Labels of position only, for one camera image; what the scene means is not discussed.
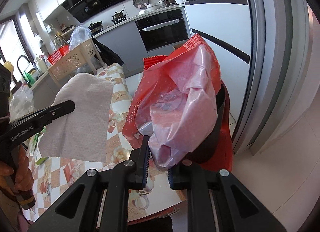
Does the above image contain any white paper towel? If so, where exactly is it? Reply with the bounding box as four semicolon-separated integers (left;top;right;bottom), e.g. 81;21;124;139
39;73;114;162

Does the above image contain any red plastic bag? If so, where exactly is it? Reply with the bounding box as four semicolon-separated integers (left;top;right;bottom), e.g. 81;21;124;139
122;34;222;171

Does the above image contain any red trash bin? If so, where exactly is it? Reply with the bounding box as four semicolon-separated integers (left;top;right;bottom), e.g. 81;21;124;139
185;84;233;171

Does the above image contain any black kitchen faucet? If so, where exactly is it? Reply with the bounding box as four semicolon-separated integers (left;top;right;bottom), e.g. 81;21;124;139
17;55;35;87

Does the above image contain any person's left hand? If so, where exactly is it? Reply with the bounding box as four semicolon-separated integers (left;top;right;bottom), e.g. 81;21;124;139
1;145;34;196

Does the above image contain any crumpled clear plastic bag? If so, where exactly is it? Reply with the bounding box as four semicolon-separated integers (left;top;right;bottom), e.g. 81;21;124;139
9;85;34;122

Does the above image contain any checkered tablecloth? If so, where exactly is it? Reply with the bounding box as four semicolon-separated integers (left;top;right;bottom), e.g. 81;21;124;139
23;64;185;224

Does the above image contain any red plastic basket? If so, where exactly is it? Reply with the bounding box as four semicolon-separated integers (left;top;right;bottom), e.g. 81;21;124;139
48;45;69;65

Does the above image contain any beige perforated storage rack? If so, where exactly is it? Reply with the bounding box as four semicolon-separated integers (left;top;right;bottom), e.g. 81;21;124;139
48;38;105;87

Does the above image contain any clear plastic bag on rack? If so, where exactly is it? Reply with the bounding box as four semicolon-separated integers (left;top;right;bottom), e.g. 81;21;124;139
69;25;92;51

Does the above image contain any black plastic bag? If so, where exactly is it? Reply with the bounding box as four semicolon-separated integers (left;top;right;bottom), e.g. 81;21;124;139
92;38;124;66

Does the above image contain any black wok on stove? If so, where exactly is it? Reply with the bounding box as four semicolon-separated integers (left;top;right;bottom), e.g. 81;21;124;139
88;21;103;35

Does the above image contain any small pot on stove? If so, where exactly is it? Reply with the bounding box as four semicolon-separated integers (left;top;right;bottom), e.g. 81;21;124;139
112;9;126;24

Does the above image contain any built-in black oven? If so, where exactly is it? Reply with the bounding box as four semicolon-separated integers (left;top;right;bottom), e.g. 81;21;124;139
135;9;189;52

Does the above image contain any round decorative plate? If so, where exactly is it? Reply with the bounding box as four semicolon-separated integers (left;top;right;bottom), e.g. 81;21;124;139
132;0;149;9

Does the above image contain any white refrigerator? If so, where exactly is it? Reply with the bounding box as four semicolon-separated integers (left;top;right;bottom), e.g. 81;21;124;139
183;0;319;154

